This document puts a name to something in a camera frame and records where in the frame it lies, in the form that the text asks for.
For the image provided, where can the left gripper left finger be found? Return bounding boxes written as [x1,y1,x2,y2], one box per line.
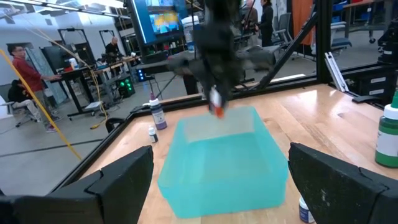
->
[0,145,155,224]

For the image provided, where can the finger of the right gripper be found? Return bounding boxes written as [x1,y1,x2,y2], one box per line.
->
[220,81,233,108]
[201,81,214,113]

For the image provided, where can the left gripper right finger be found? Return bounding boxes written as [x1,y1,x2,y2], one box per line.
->
[287,142,398,224]

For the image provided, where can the small red food coloring bottle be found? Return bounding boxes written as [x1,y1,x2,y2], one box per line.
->
[207,86,225,119]

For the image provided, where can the small dark blue coloring bottle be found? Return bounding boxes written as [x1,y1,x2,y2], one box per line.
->
[298,195,315,224]

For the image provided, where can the large green food coloring bottle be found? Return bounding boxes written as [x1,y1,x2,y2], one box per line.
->
[374,90,398,169]

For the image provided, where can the person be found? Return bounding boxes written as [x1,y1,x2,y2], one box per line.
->
[104,36,125,63]
[241,0,259,47]
[6,79,43,124]
[6,45,63,134]
[256,0,275,47]

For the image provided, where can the large display screen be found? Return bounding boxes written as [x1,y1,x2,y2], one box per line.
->
[129,0,189,47]

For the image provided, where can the grey office chair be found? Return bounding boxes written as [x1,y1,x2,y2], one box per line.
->
[272,12,293,47]

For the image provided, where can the teal translucent plastic bin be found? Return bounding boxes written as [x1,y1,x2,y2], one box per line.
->
[157,105,290,218]

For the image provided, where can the computer with green lights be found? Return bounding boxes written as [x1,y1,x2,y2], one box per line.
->
[116,74,137,99]

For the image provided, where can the orange panel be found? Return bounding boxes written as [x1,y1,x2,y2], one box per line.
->
[291,0,315,46]

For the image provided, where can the wooden workbench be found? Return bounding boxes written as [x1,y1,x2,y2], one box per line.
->
[91,55,141,106]

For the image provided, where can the black desk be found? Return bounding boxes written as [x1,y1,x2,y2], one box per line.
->
[49,67,103,121]

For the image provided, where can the black box with white labels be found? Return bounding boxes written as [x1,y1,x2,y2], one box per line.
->
[340,63,398,105]

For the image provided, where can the blue office chair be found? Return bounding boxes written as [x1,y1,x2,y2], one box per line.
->
[329,21,354,52]

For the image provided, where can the black aluminium table frame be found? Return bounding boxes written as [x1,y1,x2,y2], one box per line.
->
[51,0,398,194]

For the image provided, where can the black curved bracket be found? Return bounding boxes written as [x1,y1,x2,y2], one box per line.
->
[104,117,125,134]

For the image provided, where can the thin yellow cord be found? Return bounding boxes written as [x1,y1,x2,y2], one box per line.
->
[18,15,109,131]

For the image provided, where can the silver metal rail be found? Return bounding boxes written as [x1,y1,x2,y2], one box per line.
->
[324,51,349,93]

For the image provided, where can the thick yellow cable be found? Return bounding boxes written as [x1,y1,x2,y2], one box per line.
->
[0,49,83,161]

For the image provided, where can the black metal frame stand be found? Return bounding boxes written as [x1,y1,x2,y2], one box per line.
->
[98,29,118,50]
[57,27,90,66]

